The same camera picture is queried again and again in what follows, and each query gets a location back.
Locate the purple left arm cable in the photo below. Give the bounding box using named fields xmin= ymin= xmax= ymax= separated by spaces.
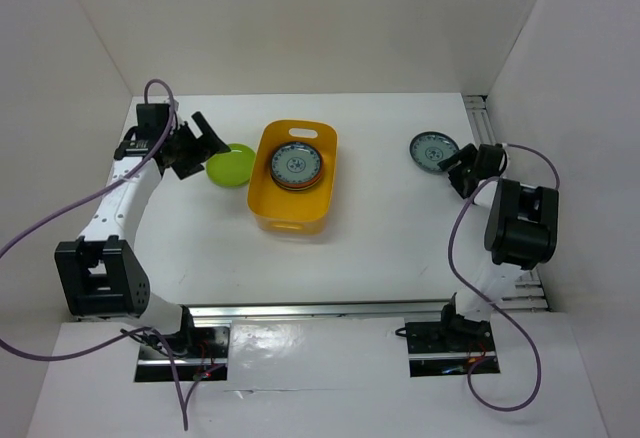
xmin=0 ymin=78 xmax=231 ymax=432

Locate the orange plate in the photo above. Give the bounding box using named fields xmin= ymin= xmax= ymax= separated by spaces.
xmin=270 ymin=157 xmax=323 ymax=184
xmin=272 ymin=178 xmax=322 ymax=192

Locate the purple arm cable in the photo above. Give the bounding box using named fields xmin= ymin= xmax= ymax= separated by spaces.
xmin=447 ymin=142 xmax=562 ymax=412
xmin=0 ymin=78 xmax=231 ymax=432

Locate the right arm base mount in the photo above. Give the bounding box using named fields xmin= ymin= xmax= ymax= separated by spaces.
xmin=394 ymin=301 xmax=500 ymax=378

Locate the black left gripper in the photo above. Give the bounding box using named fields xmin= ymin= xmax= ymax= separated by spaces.
xmin=162 ymin=111 xmax=228 ymax=180

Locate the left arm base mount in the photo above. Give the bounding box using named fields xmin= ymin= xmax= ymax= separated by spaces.
xmin=132 ymin=310 xmax=231 ymax=383

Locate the green plate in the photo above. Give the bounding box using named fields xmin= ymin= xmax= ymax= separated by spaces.
xmin=205 ymin=143 xmax=256 ymax=188

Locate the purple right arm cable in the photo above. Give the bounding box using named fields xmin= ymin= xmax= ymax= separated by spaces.
xmin=447 ymin=142 xmax=562 ymax=412

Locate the aluminium rail front edge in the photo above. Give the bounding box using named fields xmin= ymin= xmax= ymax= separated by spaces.
xmin=74 ymin=299 xmax=461 ymax=320

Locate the blue floral plate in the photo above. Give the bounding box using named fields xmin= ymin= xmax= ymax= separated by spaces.
xmin=409 ymin=131 xmax=459 ymax=174
xmin=270 ymin=142 xmax=323 ymax=187

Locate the yellow plastic bin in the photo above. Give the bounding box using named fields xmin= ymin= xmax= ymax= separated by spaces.
xmin=247 ymin=120 xmax=338 ymax=235

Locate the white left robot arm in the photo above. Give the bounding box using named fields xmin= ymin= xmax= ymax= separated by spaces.
xmin=54 ymin=103 xmax=230 ymax=357

